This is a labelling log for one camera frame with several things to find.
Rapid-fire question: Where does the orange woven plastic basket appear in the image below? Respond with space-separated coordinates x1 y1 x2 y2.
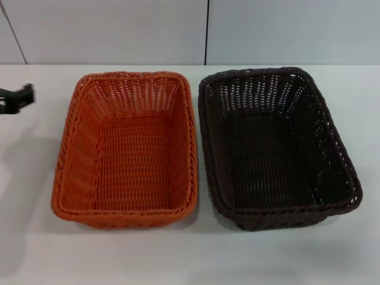
50 70 199 231

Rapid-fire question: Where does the dark brown woven plastic basket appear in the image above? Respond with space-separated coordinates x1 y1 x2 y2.
197 66 363 233

